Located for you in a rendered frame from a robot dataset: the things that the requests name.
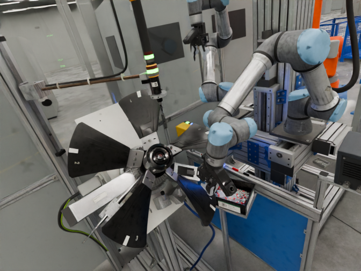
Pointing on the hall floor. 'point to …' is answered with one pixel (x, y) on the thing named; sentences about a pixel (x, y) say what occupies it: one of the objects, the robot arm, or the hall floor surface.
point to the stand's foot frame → (190, 256)
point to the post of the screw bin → (225, 239)
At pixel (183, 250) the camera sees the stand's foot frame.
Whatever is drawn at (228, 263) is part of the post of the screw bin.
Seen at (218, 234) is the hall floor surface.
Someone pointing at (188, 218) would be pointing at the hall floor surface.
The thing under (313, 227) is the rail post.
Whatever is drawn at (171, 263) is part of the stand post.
